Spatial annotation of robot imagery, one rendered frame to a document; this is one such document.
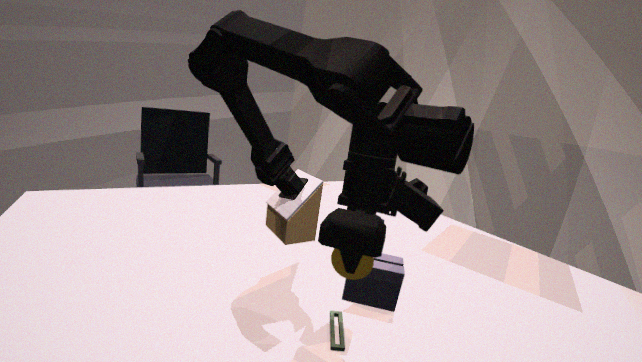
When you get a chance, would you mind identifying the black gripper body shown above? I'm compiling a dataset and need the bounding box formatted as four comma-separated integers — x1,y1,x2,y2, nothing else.
318,151,397,257

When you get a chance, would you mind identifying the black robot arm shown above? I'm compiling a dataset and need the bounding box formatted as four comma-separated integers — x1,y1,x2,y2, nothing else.
188,10,474,232

